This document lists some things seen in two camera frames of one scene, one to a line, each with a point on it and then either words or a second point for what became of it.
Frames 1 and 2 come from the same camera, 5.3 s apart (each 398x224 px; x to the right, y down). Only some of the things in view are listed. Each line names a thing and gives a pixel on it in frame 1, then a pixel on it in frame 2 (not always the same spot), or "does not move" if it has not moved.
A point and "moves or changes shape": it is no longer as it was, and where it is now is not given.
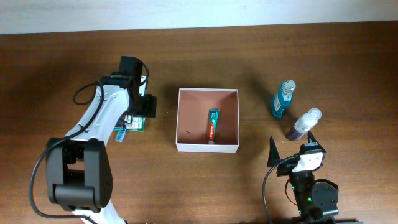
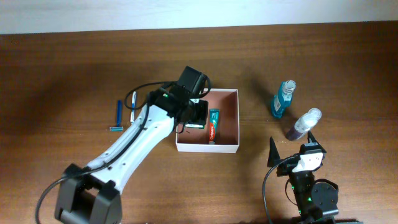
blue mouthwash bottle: [283, 100] does not move
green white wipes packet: [135, 123] moves or changes shape
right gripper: [274, 156] does not move
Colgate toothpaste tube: [213, 126] does not move
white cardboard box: [192, 133] does not move
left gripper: [149, 107] -> [203, 116]
